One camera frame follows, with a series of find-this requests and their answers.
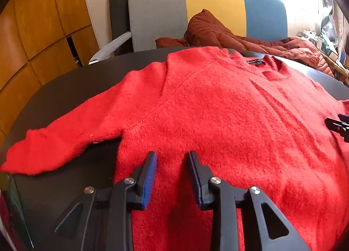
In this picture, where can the grey yellow blue chair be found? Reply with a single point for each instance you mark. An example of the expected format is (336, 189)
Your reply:
(158, 16)

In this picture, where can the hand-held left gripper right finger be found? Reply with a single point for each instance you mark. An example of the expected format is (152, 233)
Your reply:
(195, 178)

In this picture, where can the wooden cabinet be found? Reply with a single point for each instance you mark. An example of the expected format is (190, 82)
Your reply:
(35, 21)

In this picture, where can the dark red quilted jacket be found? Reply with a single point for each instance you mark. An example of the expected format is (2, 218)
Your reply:
(207, 30)

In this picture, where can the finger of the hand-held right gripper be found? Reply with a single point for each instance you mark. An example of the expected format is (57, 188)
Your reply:
(340, 127)

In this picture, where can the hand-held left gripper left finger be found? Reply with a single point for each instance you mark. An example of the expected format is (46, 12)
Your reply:
(149, 178)

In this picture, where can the red knit sweater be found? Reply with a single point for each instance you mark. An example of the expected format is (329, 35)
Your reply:
(218, 117)

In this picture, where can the cluttered side shelf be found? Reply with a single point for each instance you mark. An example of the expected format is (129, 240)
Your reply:
(330, 35)

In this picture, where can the black rolled mat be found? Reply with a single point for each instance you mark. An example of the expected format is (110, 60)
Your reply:
(118, 16)

